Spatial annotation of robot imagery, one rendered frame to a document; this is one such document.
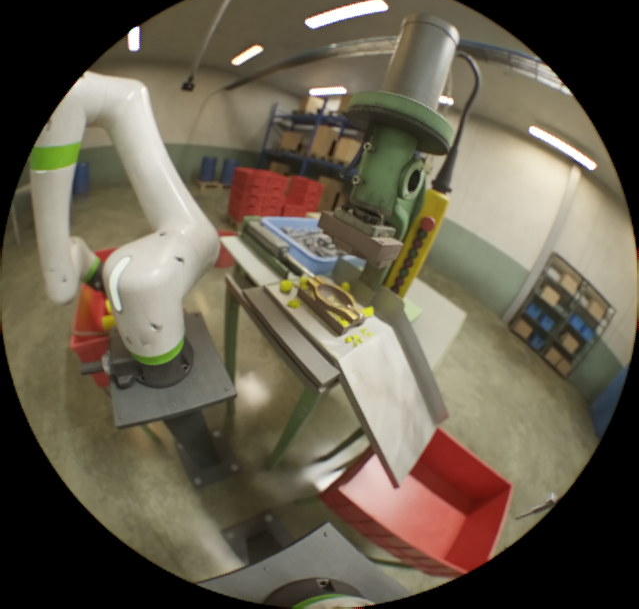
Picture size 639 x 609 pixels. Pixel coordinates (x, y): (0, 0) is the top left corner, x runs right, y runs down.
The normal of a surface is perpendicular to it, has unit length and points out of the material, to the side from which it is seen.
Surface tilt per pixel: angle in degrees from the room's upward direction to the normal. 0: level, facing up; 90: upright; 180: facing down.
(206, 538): 0
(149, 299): 89
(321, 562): 0
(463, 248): 90
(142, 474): 0
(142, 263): 16
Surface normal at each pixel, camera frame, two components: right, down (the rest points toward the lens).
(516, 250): -0.70, 0.18
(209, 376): 0.29, -0.81
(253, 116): 0.65, 0.55
